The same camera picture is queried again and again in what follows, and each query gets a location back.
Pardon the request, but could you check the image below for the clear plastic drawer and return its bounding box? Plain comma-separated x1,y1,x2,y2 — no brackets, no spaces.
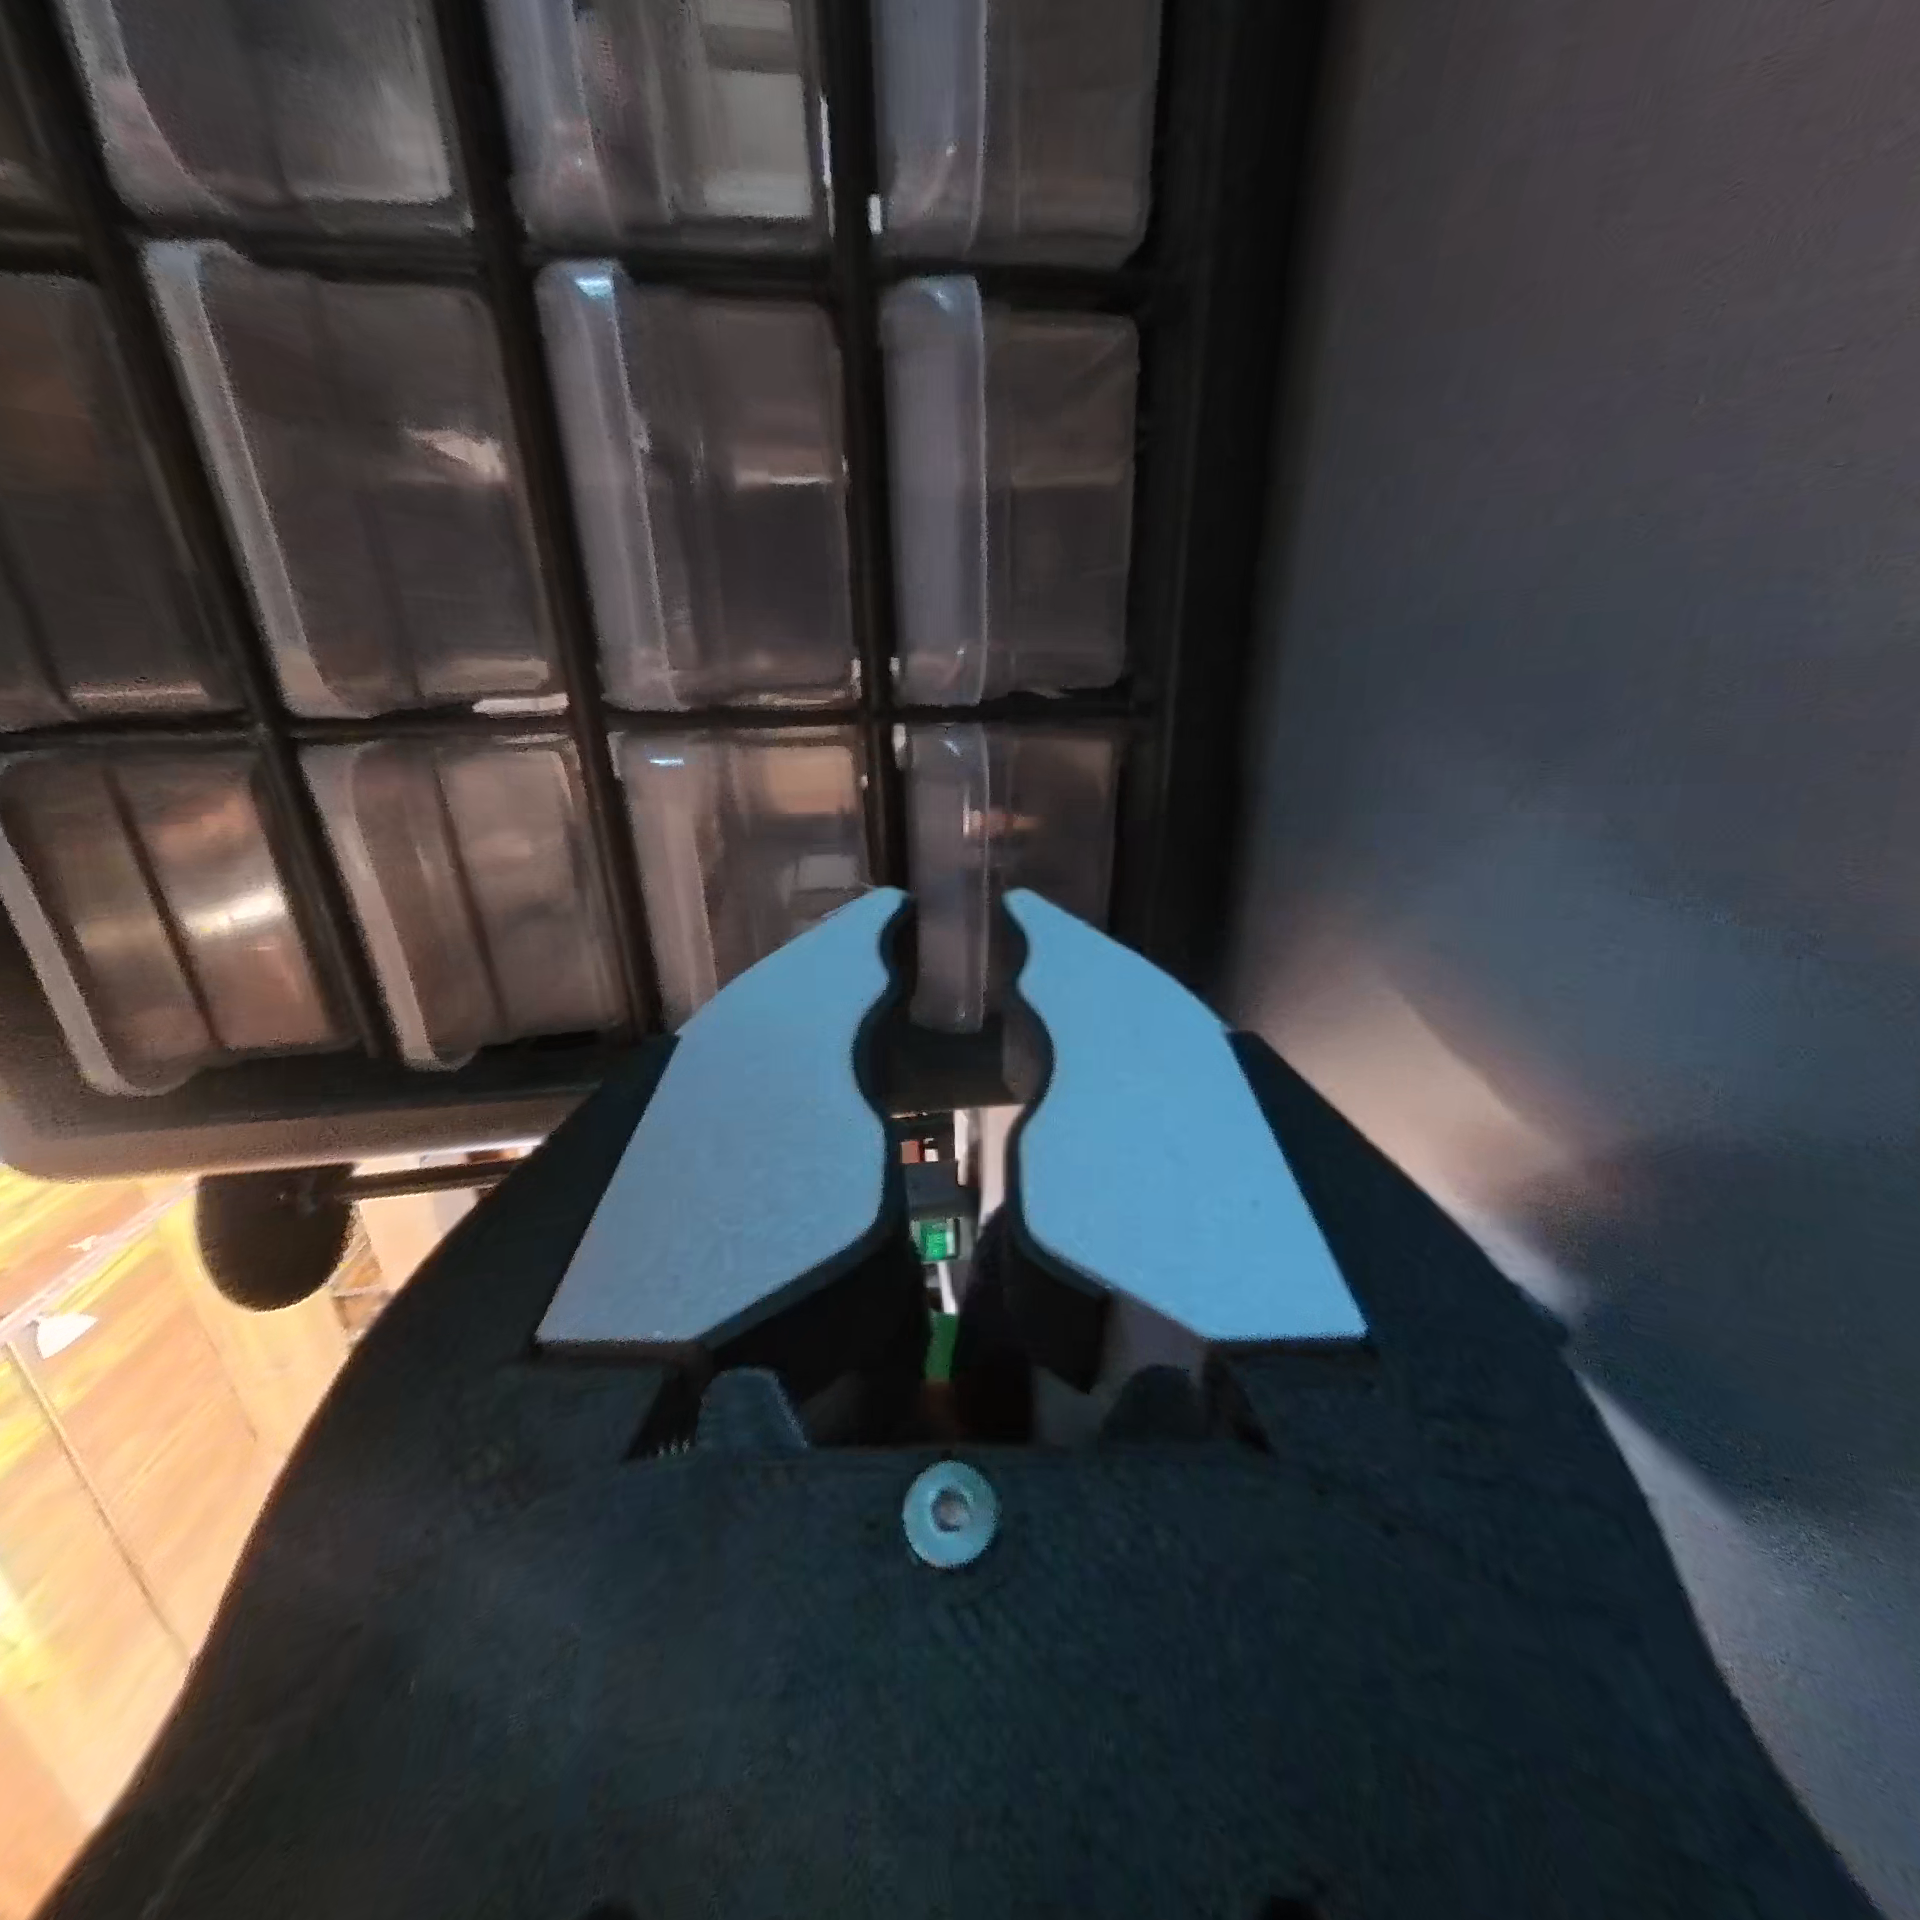
892,720,1130,1040

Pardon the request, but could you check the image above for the set of clear cabinet drawers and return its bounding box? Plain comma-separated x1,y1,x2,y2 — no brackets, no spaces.
0,0,1165,1098

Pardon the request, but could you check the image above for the black fuzzy microphone cover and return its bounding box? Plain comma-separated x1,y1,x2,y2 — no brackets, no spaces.
195,1177,363,1314

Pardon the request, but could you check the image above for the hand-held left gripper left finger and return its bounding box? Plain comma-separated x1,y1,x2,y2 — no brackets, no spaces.
534,885,918,1348

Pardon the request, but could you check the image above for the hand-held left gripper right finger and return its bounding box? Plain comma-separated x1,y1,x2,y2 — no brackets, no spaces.
999,889,1373,1344

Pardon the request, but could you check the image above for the black drawer cabinet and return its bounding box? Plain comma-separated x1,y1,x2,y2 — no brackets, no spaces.
0,0,1330,1189

